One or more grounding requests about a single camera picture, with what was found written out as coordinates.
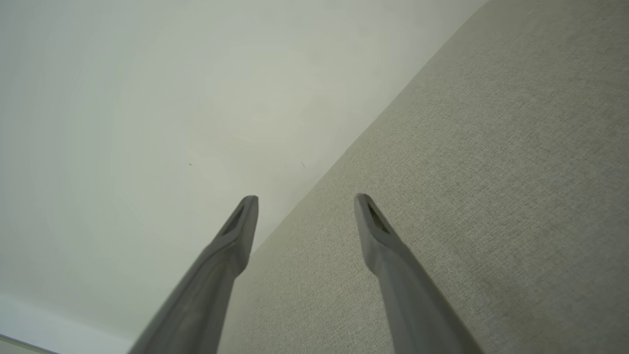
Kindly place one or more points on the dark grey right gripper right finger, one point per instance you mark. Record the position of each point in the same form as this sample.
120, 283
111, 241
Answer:
408, 295

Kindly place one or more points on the white wall baseboard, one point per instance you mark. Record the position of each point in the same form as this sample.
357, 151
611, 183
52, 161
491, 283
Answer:
49, 324

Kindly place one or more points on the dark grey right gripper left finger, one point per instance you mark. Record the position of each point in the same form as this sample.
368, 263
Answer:
221, 275

